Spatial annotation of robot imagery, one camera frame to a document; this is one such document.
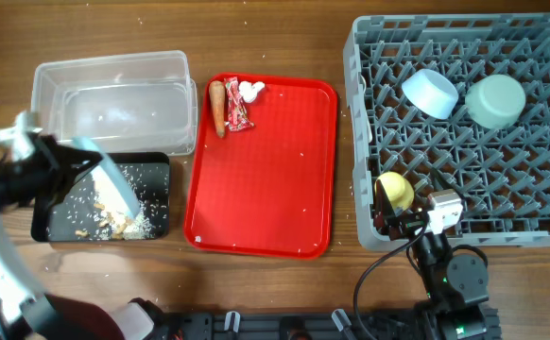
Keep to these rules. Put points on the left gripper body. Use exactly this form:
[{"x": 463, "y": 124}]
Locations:
[{"x": 41, "y": 174}]

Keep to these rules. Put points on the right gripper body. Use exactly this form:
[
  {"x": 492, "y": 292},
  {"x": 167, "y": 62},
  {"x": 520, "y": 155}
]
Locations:
[{"x": 407, "y": 222}]

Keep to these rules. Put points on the light blue plate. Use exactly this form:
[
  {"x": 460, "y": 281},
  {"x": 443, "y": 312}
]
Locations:
[{"x": 112, "y": 188}]

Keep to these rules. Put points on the yellow plastic cup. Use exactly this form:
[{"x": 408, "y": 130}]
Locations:
[{"x": 399, "y": 191}]

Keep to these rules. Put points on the light blue bowl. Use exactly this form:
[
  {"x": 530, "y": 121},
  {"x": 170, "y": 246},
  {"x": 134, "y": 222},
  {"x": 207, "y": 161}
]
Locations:
[{"x": 432, "y": 93}]

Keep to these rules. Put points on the pale green bowl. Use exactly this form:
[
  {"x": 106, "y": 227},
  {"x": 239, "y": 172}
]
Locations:
[{"x": 495, "y": 102}]

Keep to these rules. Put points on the orange carrot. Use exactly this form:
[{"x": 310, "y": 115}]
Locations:
[{"x": 217, "y": 97}]

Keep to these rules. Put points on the red candy wrapper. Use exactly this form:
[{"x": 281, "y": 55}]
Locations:
[{"x": 237, "y": 114}]

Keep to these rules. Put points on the white tissue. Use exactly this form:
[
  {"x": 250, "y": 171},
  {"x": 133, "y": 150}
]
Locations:
[{"x": 249, "y": 91}]

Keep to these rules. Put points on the white plastic spoon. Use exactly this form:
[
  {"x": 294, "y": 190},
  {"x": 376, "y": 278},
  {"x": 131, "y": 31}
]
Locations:
[{"x": 362, "y": 88}]

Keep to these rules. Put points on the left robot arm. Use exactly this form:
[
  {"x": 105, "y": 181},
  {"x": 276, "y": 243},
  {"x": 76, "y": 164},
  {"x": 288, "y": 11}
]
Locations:
[{"x": 26, "y": 308}]

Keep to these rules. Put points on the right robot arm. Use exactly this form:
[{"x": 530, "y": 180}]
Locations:
[{"x": 456, "y": 284}]

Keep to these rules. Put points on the grey dishwasher rack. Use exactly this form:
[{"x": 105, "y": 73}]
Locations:
[{"x": 502, "y": 174}]

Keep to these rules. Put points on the black plastic tray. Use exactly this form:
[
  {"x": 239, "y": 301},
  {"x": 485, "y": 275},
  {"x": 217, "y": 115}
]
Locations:
[{"x": 40, "y": 218}]

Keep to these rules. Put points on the food scraps on plate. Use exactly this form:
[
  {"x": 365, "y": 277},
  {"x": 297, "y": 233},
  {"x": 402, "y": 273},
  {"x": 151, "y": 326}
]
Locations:
[{"x": 81, "y": 217}]

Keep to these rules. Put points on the clear plastic bin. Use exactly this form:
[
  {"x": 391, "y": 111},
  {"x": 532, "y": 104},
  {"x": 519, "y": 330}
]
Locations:
[{"x": 144, "y": 102}]

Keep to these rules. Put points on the red plastic tray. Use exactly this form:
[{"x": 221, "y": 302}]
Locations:
[{"x": 267, "y": 190}]

